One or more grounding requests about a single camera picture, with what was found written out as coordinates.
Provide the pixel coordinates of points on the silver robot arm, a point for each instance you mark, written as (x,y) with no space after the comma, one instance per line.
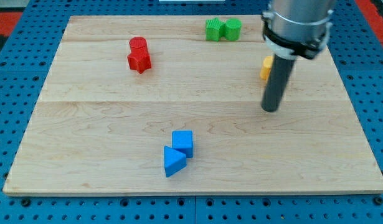
(297,28)

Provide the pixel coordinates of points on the blue cube block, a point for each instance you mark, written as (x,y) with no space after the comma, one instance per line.
(182,140)

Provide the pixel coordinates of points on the blue triangle block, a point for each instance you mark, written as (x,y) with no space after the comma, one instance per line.
(174,161)

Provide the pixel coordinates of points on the light wooden board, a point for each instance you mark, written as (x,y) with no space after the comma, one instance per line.
(99,128)

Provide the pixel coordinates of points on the red star block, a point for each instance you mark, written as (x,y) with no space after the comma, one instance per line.
(139,61)

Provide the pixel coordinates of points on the red cylinder block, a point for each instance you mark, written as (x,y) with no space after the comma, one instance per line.
(138,44)

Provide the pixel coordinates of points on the green star block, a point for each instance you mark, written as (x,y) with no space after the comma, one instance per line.
(214,29)

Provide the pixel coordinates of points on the yellow cylinder block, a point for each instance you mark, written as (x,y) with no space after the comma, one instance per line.
(266,67)

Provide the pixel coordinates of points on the green cylinder block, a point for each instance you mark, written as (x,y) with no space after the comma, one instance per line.
(232,29)

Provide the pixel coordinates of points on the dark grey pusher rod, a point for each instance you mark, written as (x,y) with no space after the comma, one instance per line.
(276,84)

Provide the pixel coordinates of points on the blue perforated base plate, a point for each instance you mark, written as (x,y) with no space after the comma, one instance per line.
(25,59)

